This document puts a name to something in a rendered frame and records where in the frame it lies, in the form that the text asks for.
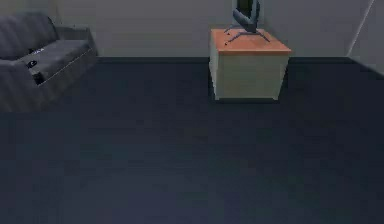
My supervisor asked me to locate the beige cabinet with orange top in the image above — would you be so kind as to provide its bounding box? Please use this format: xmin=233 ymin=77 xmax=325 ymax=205
xmin=209 ymin=27 xmax=293 ymax=102

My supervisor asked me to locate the dark grey sofa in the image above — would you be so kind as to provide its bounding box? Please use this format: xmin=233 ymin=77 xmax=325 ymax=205
xmin=0 ymin=11 xmax=99 ymax=114

